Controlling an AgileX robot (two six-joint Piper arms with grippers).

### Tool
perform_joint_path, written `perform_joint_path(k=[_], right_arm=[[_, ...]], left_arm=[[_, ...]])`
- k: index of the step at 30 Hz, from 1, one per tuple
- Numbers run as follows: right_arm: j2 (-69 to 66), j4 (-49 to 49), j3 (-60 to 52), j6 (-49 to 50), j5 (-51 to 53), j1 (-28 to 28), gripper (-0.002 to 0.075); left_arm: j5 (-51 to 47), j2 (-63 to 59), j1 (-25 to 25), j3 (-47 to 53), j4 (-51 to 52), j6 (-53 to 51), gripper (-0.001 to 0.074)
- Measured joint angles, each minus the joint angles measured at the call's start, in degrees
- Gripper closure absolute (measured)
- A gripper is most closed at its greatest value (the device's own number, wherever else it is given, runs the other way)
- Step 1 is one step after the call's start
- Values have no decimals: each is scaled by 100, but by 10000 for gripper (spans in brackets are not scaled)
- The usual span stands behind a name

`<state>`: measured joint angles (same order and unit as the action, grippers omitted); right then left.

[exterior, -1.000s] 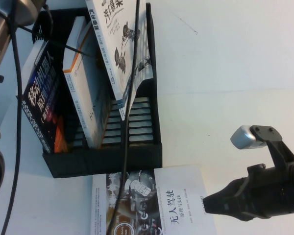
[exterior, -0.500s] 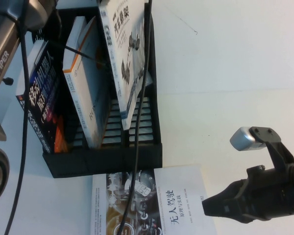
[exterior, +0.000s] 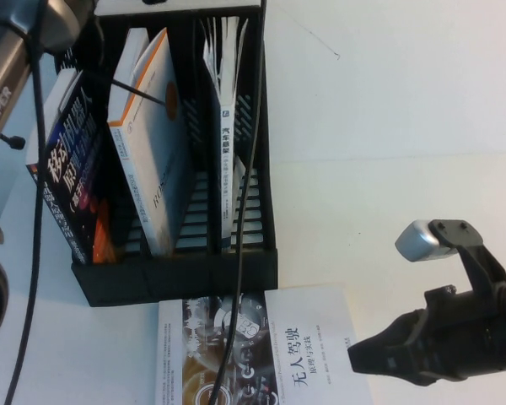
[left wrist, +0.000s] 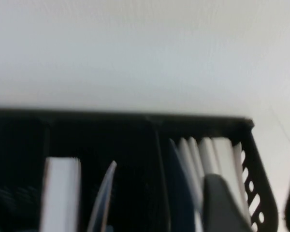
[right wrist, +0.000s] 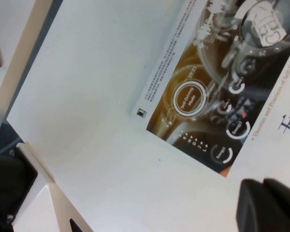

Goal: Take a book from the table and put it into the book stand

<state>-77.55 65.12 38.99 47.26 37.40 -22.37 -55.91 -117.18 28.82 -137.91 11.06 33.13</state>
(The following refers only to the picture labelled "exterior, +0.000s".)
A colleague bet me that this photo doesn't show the white self-driving book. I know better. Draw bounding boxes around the white self-driving book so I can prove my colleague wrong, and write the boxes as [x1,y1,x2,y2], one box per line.
[154,282,376,405]

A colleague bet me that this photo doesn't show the white car suspension book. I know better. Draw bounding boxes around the white car suspension book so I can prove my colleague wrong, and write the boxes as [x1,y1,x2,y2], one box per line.
[202,15,258,254]

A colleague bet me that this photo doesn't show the dark mobile robot book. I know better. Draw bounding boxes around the dark mobile robot book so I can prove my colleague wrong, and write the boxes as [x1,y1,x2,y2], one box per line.
[24,69,119,267]

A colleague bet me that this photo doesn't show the white orange ROS book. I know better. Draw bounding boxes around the white orange ROS book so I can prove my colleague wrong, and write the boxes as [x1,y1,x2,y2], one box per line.
[106,27,195,257]

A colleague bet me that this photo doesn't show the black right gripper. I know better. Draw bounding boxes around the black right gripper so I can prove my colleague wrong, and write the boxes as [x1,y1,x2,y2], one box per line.
[347,285,490,387]

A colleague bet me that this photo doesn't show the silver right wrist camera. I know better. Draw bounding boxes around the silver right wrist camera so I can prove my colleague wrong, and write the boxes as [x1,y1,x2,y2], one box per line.
[395,219,457,263]

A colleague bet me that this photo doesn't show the black cable tie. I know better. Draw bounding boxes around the black cable tie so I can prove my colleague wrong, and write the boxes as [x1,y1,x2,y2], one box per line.
[0,133,26,149]
[109,78,172,105]

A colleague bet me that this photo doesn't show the black plastic book stand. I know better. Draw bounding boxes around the black plastic book stand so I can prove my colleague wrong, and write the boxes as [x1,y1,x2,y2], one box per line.
[52,4,279,308]

